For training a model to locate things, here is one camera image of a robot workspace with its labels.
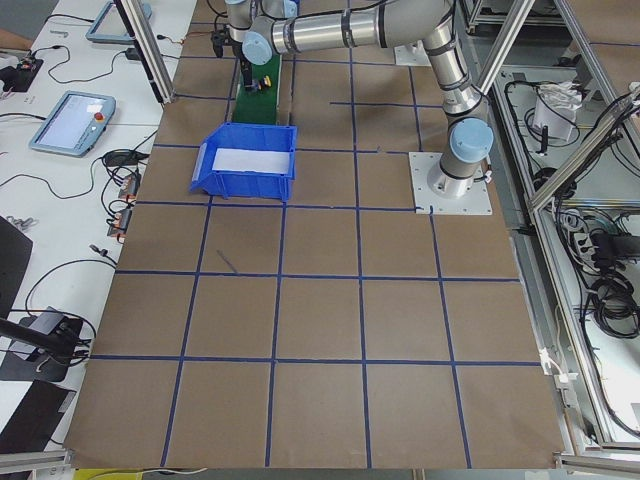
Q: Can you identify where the aluminium frame post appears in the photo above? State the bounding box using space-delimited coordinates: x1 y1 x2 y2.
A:
114 0 175 105

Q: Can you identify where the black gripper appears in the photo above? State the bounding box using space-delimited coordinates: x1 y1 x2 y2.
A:
211 25 254 83

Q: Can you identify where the yellow push button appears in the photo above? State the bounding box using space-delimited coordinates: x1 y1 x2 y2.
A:
244 75 272 93

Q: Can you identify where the green conveyor belt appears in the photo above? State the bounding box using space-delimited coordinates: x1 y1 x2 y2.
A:
231 56 282 125

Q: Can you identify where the far teach pendant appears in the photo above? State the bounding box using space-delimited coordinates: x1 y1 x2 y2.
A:
85 1 133 46

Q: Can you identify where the white foam pad left bin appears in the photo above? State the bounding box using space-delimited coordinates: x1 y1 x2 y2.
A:
212 148 290 174

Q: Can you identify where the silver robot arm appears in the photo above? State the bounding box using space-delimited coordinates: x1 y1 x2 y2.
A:
225 1 494 199

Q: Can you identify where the left blue plastic bin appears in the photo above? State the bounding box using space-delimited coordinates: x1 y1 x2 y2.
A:
190 122 297 202

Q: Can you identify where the teach pendant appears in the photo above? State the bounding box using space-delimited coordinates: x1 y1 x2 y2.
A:
85 1 133 46
29 91 116 157

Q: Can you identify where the near teach pendant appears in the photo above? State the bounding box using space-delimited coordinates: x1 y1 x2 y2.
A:
29 91 116 157

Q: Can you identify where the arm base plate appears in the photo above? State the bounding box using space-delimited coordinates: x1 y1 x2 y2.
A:
408 152 492 216
394 40 432 68

